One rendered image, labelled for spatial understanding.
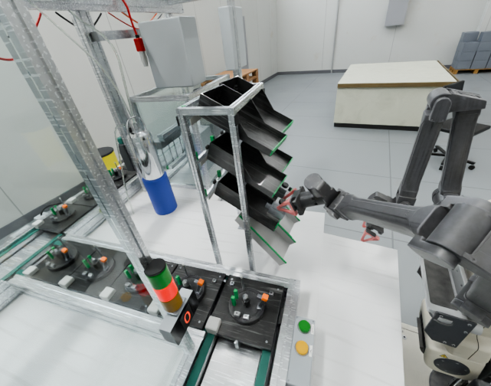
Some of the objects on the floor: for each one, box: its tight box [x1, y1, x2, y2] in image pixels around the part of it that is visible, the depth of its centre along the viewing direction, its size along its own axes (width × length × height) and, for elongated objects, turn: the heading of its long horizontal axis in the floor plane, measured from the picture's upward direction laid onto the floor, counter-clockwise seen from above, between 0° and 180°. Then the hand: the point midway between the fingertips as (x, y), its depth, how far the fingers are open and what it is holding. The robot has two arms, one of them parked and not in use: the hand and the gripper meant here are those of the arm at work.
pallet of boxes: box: [449, 28, 491, 74], centre depth 719 cm, size 108×72×107 cm
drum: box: [97, 146, 119, 172], centre depth 358 cm, size 40×38×61 cm
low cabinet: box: [333, 61, 460, 131], centre depth 504 cm, size 180×227×84 cm
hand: (280, 204), depth 90 cm, fingers closed on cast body, 4 cm apart
